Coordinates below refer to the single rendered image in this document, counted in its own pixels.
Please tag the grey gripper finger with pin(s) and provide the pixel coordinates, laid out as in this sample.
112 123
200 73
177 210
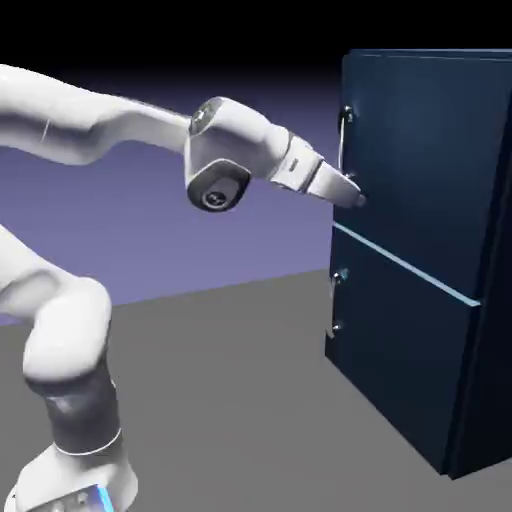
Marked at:
360 199

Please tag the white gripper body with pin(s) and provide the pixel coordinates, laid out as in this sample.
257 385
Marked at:
332 184

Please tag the dark blue cabinet door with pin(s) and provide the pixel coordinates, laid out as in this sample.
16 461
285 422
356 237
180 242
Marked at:
396 344
416 168

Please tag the dark blue cabinet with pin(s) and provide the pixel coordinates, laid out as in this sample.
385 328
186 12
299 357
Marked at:
472 256

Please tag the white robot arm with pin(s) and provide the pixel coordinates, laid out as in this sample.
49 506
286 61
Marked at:
72 324

